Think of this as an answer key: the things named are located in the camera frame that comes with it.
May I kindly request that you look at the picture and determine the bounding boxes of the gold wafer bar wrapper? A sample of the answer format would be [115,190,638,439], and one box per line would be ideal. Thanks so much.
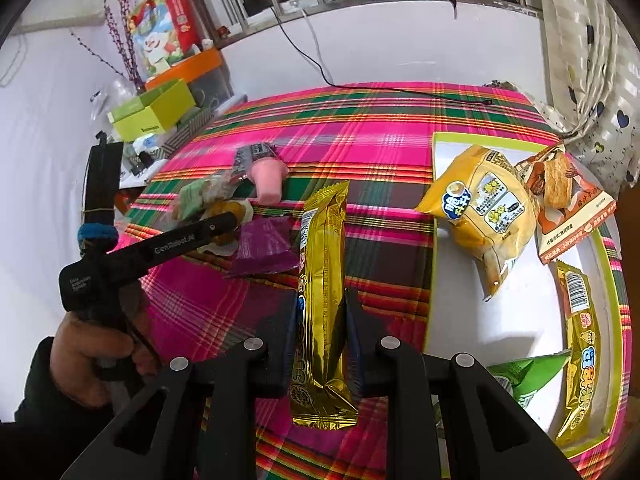
[288,181,358,430]

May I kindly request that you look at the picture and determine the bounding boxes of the yellow egg yolk packet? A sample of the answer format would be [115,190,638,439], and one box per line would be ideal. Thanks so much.
[198,200,254,257]

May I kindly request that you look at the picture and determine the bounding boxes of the orange white biscuit packet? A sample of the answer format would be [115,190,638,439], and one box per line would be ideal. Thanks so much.
[515,144,616,264]

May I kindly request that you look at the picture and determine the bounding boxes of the pink cup-shaped snack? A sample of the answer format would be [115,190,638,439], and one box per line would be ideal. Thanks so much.
[248,157,288,206]

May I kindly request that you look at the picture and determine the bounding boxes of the green clear snack packet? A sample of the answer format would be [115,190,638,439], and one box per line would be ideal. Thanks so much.
[171,172,240,222]

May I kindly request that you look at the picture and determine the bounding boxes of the yellow-green shallow box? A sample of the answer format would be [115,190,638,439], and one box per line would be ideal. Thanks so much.
[424,130,625,461]

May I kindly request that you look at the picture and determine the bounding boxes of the person's left hand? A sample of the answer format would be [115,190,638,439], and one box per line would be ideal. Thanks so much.
[50,312,162,408]

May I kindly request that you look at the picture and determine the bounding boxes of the pink plaid tablecloth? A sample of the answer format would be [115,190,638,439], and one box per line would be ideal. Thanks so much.
[116,83,631,479]

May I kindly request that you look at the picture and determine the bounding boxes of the dark grey snack packet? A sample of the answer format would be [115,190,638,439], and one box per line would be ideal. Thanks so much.
[231,142,282,182]

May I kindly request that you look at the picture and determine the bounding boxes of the heart pattern curtain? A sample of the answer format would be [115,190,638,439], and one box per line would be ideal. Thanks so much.
[537,0,639,196]

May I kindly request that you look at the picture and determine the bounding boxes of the white side shelf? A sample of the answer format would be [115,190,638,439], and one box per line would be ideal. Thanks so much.
[89,91,249,191]

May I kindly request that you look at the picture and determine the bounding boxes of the purple dried flower branches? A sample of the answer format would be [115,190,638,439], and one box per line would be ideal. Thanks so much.
[70,0,144,93]

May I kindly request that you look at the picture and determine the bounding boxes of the green snack bag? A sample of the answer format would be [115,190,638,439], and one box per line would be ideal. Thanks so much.
[488,350,570,408]

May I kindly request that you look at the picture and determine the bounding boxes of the lime green storage box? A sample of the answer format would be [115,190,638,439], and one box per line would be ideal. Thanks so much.
[107,79,196,142]

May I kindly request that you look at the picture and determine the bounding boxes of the large yellow snack bag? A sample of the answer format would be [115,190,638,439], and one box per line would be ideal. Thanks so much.
[416,144,540,300]

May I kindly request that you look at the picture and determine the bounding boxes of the purple snack packet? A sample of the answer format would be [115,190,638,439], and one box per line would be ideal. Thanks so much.
[228,216,298,278]

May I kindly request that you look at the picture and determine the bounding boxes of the orange plastic bin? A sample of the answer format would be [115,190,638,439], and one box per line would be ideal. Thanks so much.
[145,48,233,110]

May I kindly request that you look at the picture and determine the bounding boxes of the black power cable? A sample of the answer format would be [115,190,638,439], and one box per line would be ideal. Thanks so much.
[269,6,496,108]

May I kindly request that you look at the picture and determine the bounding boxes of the black bag with handle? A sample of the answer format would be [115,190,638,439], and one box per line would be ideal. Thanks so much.
[77,131,124,258]

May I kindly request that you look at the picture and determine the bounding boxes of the red cartoon gift box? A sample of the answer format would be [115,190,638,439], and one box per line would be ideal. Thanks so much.
[128,0,201,77]

